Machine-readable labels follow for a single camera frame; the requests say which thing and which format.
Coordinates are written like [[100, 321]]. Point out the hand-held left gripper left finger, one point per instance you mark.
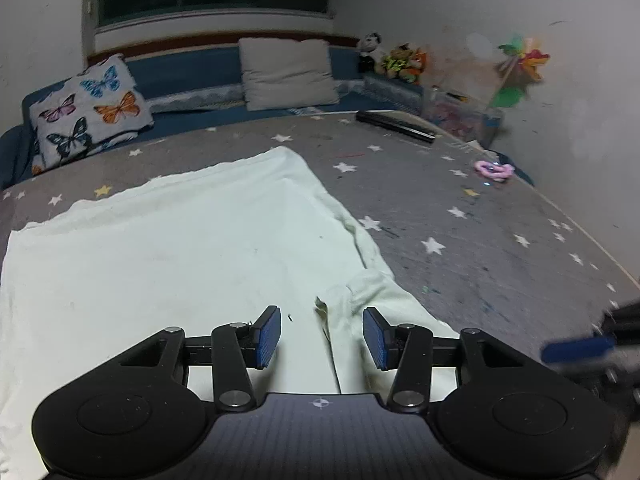
[[267, 337]]

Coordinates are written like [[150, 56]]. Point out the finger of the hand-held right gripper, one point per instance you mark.
[[580, 350]]

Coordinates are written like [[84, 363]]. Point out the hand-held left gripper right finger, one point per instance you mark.
[[377, 337]]

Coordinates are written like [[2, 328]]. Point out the pale green pants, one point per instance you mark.
[[165, 260]]

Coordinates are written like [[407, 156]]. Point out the grey star-print tablecloth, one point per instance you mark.
[[450, 200]]

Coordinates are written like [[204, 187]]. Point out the black remote control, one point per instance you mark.
[[395, 125]]

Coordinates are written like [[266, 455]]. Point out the clear plastic toy box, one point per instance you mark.
[[460, 115]]

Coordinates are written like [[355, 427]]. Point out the plain grey pillow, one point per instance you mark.
[[287, 72]]

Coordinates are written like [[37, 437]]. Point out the orange plush toy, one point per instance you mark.
[[417, 65]]

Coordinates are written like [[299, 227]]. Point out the brown plush bear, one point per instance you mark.
[[397, 62]]

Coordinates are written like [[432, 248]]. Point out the blue sofa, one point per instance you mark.
[[190, 67]]

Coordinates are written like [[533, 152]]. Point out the butterfly print pillow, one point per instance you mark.
[[90, 107]]

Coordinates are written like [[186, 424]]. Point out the colourful toy pinwheel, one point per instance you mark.
[[530, 60]]

